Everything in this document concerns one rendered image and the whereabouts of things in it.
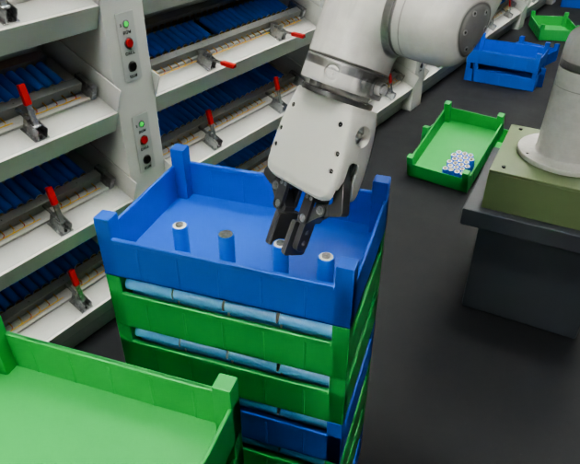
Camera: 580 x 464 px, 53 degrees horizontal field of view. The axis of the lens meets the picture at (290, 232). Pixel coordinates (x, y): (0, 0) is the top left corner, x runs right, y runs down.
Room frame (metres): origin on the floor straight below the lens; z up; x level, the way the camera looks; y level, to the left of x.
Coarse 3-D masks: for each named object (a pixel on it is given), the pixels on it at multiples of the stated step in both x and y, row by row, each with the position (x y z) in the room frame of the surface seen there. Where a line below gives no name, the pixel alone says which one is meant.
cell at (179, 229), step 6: (180, 222) 0.55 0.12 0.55; (174, 228) 0.54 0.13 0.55; (180, 228) 0.54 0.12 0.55; (186, 228) 0.54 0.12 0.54; (174, 234) 0.54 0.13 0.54; (180, 234) 0.54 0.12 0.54; (186, 234) 0.54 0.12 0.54; (174, 240) 0.54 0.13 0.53; (180, 240) 0.54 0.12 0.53; (186, 240) 0.54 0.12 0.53; (174, 246) 0.54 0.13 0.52; (180, 246) 0.54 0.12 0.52; (186, 246) 0.54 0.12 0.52
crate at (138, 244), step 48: (144, 192) 0.64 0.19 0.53; (192, 192) 0.72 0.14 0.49; (240, 192) 0.70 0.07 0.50; (384, 192) 0.62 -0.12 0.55; (144, 240) 0.61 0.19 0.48; (192, 240) 0.61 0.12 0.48; (240, 240) 0.61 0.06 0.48; (336, 240) 0.61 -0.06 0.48; (192, 288) 0.51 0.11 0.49; (240, 288) 0.49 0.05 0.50; (288, 288) 0.47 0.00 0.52; (336, 288) 0.45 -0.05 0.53
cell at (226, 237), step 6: (222, 234) 0.53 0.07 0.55; (228, 234) 0.53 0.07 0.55; (222, 240) 0.52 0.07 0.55; (228, 240) 0.52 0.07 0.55; (234, 240) 0.53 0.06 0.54; (222, 246) 0.52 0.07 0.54; (228, 246) 0.52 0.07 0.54; (234, 246) 0.53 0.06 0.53; (222, 252) 0.52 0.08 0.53; (228, 252) 0.52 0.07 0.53; (234, 252) 0.52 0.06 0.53; (222, 258) 0.52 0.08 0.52; (228, 258) 0.52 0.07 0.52; (234, 258) 0.52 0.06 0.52
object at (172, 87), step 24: (288, 0) 1.65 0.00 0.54; (288, 24) 1.56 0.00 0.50; (312, 24) 1.61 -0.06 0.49; (240, 48) 1.38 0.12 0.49; (264, 48) 1.41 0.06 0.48; (288, 48) 1.50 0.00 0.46; (192, 72) 1.22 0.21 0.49; (216, 72) 1.26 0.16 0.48; (240, 72) 1.35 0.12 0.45; (168, 96) 1.14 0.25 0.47
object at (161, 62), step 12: (288, 12) 1.57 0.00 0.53; (252, 24) 1.45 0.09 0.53; (264, 24) 1.47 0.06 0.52; (216, 36) 1.35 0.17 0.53; (228, 36) 1.36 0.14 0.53; (240, 36) 1.40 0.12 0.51; (192, 48) 1.27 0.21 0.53; (204, 48) 1.29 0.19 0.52; (228, 48) 1.34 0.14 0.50; (156, 60) 1.18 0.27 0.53; (168, 60) 1.20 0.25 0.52; (180, 60) 1.24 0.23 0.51; (156, 72) 1.16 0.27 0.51; (168, 72) 1.18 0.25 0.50
